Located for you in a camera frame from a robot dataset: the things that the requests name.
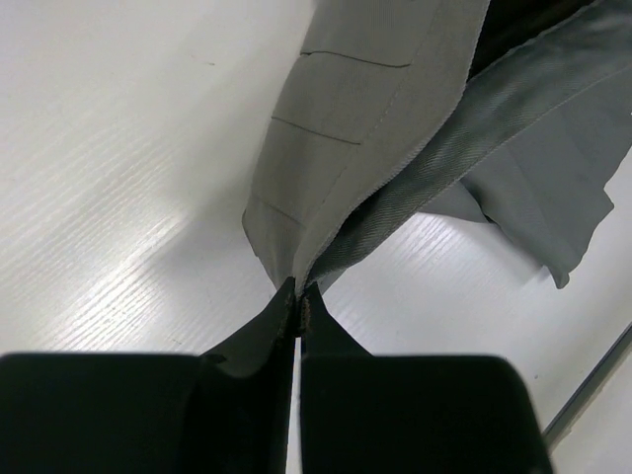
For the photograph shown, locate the grey pleated skirt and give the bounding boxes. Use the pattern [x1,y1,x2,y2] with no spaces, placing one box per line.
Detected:
[243,1,631,291]

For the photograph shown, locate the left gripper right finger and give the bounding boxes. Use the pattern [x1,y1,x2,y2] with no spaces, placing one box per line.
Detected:
[299,285,553,473]

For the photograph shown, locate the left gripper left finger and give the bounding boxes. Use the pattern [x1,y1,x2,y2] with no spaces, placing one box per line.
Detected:
[1,279,296,473]

